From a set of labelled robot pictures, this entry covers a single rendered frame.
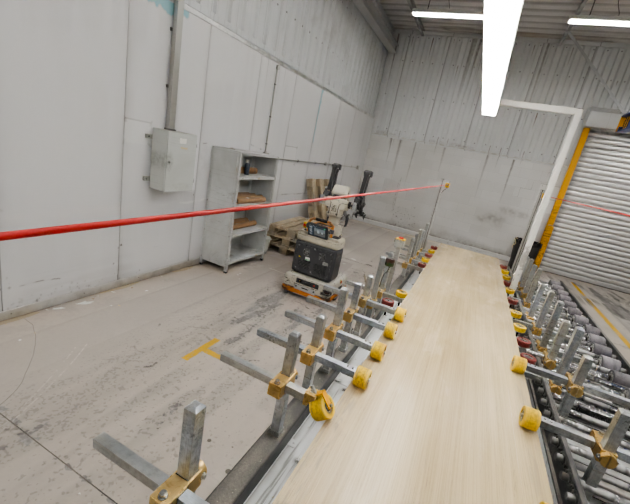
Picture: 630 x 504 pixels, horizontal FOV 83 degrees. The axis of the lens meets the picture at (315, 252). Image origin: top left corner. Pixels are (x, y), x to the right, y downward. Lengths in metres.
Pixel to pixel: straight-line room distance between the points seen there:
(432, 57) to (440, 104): 1.15
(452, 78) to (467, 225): 3.65
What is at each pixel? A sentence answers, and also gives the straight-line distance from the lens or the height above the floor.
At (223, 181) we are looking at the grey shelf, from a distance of 4.62.
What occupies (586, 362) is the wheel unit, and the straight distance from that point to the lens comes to 2.08.
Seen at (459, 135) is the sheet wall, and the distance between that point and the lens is 10.06.
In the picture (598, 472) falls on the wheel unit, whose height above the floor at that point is 0.88.
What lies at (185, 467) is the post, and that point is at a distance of 1.02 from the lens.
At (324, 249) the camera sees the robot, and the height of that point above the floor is 0.67.
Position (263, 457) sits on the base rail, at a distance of 1.47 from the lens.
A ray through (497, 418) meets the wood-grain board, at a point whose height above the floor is 0.90.
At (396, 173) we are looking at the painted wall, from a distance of 10.20.
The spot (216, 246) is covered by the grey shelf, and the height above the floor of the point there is 0.32.
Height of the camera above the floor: 1.77
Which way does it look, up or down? 16 degrees down
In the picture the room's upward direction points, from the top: 11 degrees clockwise
